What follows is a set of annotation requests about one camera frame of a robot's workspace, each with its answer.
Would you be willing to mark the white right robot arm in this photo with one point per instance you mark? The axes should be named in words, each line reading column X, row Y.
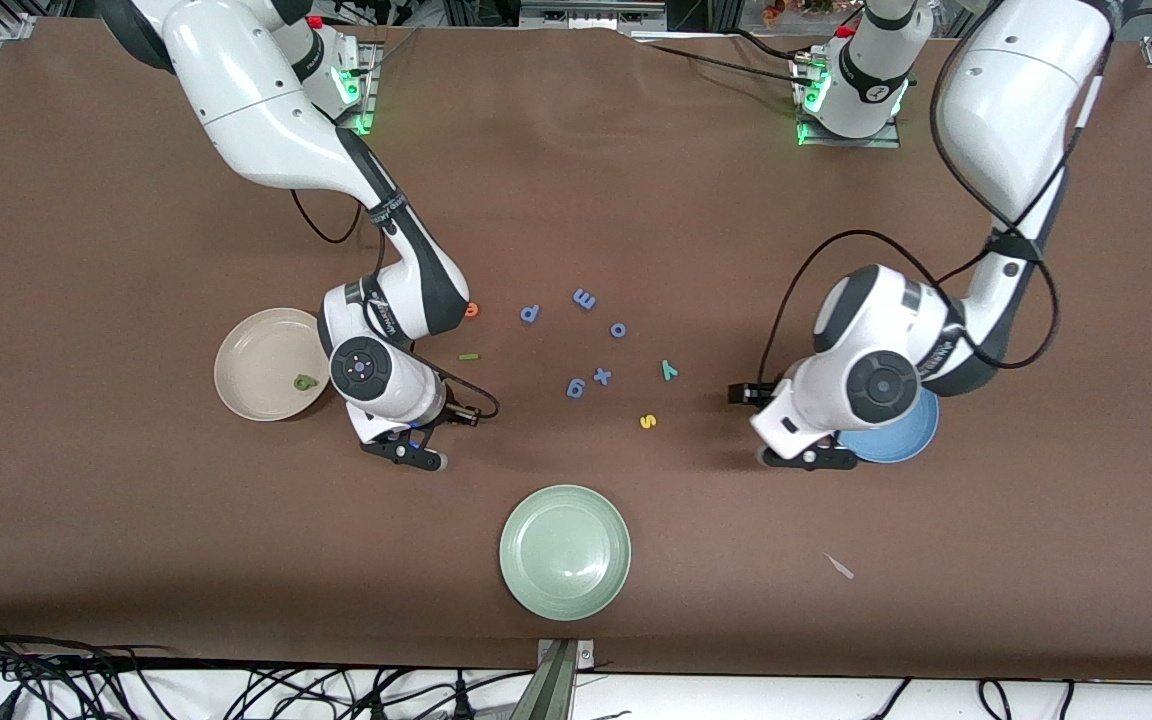
column 256, row 110

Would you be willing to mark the blue foam letter p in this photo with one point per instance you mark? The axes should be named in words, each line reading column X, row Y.
column 528, row 316

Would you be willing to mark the green foam letter b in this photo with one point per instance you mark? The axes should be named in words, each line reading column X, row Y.
column 302, row 384

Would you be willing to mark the blue foam letter x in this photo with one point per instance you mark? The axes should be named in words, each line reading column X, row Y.
column 602, row 376

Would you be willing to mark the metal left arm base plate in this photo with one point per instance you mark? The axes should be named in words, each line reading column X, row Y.
column 851, row 143

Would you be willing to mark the aluminium frame profile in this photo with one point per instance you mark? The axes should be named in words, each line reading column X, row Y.
column 591, row 14

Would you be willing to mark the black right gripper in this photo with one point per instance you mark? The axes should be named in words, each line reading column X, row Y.
column 456, row 414

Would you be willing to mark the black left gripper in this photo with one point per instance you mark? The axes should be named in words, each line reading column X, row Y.
column 748, row 394

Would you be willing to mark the beige brown plate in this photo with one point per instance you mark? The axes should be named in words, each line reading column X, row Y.
column 256, row 350

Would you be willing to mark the pale green plate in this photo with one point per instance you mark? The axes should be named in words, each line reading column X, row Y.
column 564, row 552

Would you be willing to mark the small grey paper scrap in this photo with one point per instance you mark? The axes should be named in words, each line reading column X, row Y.
column 840, row 567

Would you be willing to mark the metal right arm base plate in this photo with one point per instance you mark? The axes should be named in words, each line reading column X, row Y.
column 369, row 100

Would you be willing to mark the teal foam letter y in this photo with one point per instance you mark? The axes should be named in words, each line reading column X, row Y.
column 669, row 371

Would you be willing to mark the blue foam letter g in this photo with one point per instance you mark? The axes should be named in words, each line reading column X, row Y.
column 572, row 392

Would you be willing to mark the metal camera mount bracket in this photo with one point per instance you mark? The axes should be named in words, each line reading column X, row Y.
column 564, row 660

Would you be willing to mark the blue plate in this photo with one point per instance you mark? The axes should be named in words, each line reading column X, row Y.
column 901, row 440

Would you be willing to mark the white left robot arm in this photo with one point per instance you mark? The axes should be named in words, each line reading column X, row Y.
column 1016, row 100

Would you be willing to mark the brown table cover sheet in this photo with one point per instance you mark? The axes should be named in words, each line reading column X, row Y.
column 576, row 200

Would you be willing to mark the blue foam letter m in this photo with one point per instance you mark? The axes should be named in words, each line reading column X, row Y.
column 584, row 298

